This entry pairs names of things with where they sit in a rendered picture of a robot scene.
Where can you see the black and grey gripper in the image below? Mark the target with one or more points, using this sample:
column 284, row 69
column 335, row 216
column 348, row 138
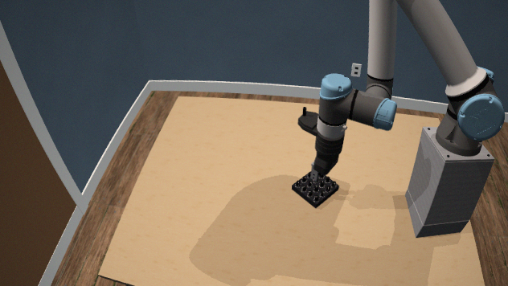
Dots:
column 328, row 144

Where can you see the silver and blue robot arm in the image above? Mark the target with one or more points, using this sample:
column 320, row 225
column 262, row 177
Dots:
column 474, row 110

